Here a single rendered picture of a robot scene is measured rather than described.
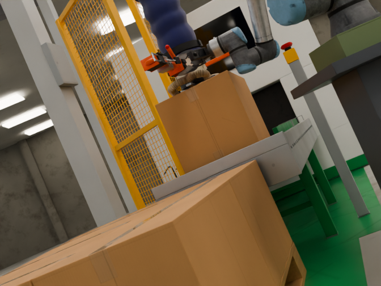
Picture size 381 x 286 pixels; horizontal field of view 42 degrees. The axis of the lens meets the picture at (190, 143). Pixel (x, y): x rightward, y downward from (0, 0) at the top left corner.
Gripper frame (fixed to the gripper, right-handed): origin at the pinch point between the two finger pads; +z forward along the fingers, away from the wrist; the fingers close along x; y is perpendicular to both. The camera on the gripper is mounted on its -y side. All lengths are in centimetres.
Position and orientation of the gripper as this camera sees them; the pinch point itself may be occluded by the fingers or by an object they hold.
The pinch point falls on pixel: (176, 67)
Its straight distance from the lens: 249.3
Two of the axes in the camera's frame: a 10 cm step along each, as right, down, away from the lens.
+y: 2.8, -0.8, 9.6
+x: -4.1, -9.1, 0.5
